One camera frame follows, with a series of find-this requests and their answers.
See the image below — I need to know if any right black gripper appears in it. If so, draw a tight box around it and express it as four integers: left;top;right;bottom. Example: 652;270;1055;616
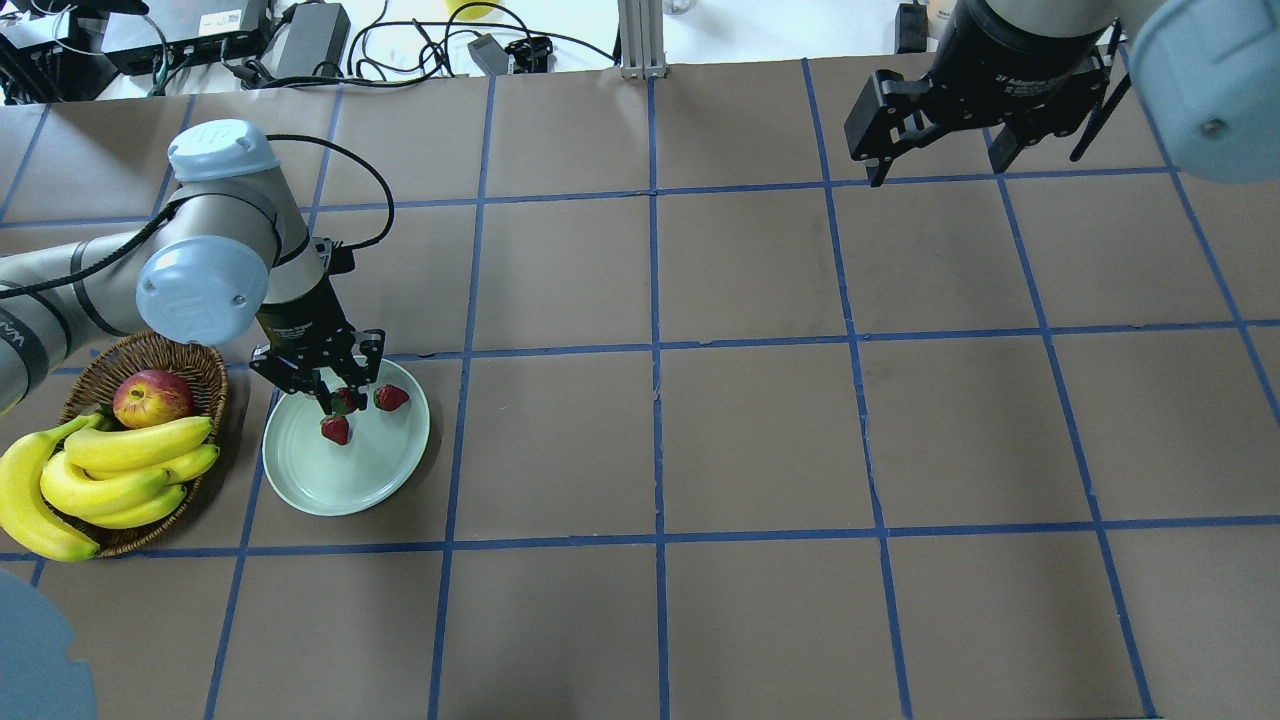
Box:
844;1;1111;188

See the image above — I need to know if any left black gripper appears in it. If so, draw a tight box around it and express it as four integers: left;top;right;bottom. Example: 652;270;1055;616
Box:
250;240;387;416

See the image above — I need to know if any red strawberry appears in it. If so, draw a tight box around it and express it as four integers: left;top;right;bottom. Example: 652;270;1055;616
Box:
372;383;411;413
319;414;351;446
329;387;362;416

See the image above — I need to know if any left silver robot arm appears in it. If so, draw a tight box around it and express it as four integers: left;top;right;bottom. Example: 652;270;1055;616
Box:
3;119;385;410

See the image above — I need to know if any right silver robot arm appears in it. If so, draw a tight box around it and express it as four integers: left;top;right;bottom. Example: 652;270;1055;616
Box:
844;1;1279;187

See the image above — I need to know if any pale green plate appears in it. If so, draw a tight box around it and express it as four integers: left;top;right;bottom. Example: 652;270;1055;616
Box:
261;361;431;518

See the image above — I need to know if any red yellow apple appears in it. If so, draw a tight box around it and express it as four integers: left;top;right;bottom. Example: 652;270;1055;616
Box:
111;369;196;429

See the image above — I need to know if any yellow banana bunch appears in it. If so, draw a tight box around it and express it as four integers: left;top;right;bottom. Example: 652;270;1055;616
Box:
1;414;220;562

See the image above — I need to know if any woven wicker basket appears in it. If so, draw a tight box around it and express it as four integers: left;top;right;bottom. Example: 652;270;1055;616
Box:
46;332;230;559

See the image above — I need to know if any black power adapter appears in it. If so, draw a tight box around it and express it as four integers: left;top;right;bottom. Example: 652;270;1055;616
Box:
271;3;351;79

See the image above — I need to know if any yellow tape roll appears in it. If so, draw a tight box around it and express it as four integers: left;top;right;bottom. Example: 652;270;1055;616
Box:
442;0;500;23

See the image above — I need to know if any aluminium frame post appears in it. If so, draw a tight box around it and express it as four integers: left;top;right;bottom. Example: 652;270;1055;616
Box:
617;0;668;79

